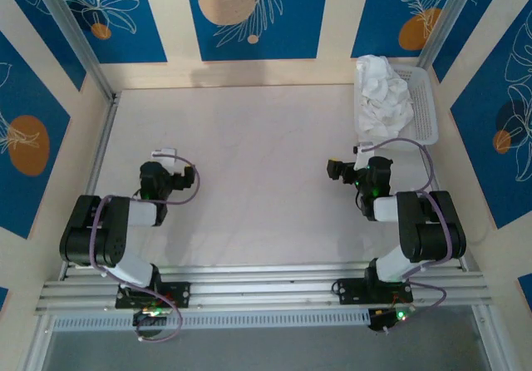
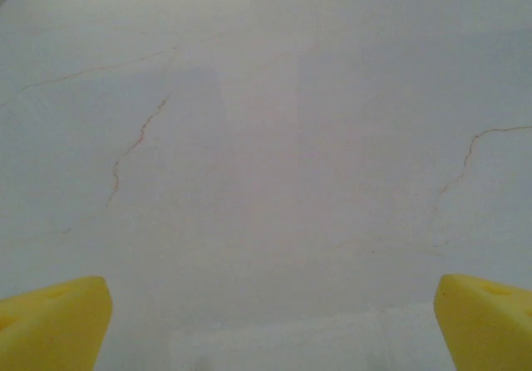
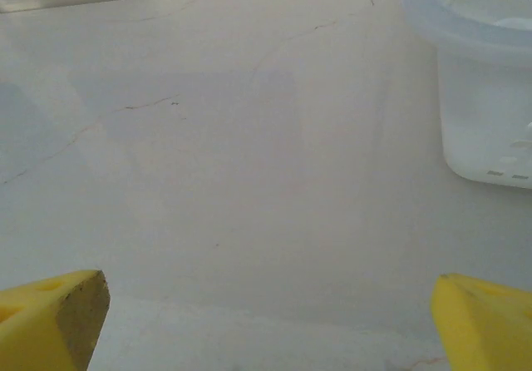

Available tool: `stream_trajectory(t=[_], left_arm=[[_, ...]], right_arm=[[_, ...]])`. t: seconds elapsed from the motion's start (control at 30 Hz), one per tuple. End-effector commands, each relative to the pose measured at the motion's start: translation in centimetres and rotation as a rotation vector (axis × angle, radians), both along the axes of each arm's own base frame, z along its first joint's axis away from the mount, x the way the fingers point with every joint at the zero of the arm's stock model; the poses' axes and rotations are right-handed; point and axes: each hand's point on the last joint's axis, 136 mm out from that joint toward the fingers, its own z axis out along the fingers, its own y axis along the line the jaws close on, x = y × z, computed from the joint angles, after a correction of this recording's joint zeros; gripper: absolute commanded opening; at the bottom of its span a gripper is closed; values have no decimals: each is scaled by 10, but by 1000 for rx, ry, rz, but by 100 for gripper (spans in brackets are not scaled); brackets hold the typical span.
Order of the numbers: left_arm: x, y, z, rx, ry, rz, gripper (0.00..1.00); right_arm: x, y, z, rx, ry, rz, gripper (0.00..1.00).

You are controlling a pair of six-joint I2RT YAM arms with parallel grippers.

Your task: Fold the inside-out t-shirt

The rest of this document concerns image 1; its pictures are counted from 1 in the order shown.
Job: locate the aluminium corner post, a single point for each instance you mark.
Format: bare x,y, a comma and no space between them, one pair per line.
70,21
444,17

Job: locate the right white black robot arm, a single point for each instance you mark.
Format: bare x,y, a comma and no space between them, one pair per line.
432,229

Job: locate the white perforated plastic basket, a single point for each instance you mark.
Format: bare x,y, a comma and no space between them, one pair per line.
424,109

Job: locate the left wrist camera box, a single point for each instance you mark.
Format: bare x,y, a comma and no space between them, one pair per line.
164,156

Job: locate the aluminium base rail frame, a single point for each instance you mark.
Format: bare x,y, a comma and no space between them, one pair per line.
270,288

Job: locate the aluminium table side rail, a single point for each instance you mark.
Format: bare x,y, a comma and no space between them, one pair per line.
437,184
104,138

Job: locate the white t-shirt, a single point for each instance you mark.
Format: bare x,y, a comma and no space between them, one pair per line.
382,96

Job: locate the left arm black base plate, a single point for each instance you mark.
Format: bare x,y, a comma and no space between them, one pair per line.
178,294

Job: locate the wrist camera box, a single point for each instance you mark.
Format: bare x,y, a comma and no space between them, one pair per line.
164,156
361,156

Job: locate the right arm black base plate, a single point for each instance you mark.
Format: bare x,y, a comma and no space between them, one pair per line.
353,292

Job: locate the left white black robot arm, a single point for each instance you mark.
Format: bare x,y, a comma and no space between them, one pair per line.
112,221

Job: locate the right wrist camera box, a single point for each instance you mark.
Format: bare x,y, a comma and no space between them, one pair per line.
361,156

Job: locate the blue floral wall panel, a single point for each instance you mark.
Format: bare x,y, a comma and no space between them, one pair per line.
41,26
482,138
382,13
137,34
25,96
291,21
469,21

